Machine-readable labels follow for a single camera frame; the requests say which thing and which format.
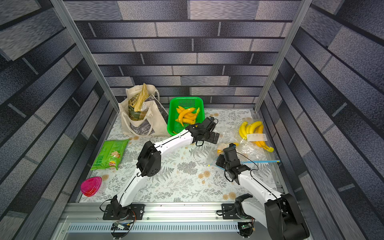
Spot yellow banana bunch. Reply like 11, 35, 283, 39
217, 143, 239, 155
239, 121, 274, 153

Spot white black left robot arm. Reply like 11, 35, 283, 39
111, 117, 220, 210

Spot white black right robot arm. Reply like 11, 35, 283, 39
216, 155, 310, 240

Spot beige canvas tote bag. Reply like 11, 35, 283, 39
119, 87, 170, 137

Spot green chips bag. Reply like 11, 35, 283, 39
91, 140, 130, 171

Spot green plastic basket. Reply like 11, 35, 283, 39
167, 97, 205, 136

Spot snack packets in tote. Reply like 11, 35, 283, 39
126, 84, 156, 121

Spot right circuit board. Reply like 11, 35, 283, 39
238, 222, 254, 239

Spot circuit board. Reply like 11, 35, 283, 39
238, 222, 254, 239
111, 221, 135, 240

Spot pink plastic container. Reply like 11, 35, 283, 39
81, 177, 103, 197

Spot left circuit board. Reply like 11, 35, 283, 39
111, 221, 135, 240

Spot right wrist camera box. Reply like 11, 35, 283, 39
223, 143, 241, 169

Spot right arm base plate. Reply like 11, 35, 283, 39
221, 203, 247, 220

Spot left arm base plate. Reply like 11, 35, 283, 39
103, 204, 146, 221

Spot aluminium front rail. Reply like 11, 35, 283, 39
50, 201, 304, 240

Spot aluminium frame post right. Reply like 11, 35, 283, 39
254, 0, 312, 114

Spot aluminium frame post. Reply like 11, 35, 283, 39
254, 0, 312, 114
50, 0, 119, 113

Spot aluminium frame post left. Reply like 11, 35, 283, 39
50, 0, 119, 113

